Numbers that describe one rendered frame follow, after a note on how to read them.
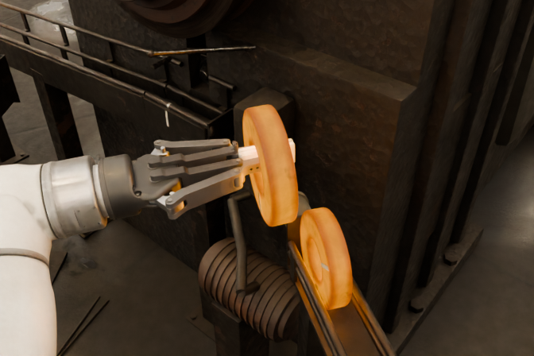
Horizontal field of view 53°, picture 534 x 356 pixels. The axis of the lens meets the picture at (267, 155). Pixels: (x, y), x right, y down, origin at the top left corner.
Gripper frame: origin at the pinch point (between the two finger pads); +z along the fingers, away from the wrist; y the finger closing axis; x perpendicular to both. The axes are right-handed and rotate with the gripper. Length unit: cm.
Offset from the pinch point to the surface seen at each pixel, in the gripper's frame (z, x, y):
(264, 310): -0.6, -41.5, -6.9
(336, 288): 7.1, -20.3, 7.5
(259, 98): 6.9, -12.6, -32.4
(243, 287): -3.6, -36.2, -9.0
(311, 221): 6.8, -16.3, -2.4
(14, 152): -70, -86, -139
